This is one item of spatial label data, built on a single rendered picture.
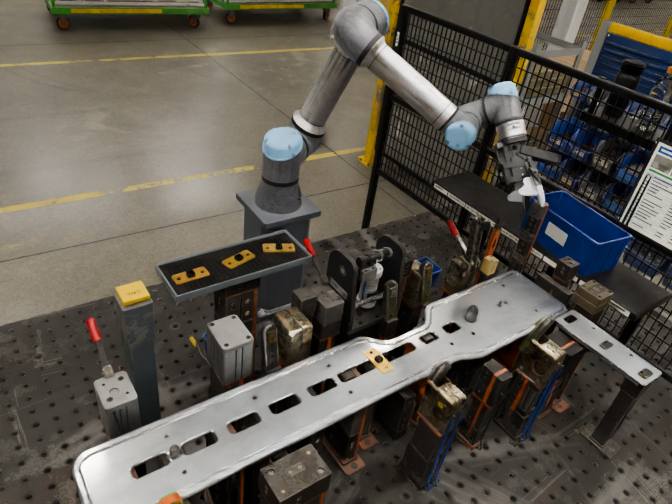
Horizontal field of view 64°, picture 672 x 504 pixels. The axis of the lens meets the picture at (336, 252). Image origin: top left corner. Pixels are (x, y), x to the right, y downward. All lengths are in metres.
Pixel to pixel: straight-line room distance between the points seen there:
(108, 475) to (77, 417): 0.51
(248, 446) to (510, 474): 0.79
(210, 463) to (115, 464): 0.18
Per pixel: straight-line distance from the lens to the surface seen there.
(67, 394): 1.75
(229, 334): 1.26
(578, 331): 1.73
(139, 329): 1.35
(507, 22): 3.56
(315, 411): 1.27
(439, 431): 1.38
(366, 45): 1.45
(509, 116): 1.55
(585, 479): 1.78
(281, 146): 1.62
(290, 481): 1.13
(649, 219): 2.00
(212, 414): 1.26
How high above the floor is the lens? 1.99
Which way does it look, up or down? 35 degrees down
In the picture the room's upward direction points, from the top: 9 degrees clockwise
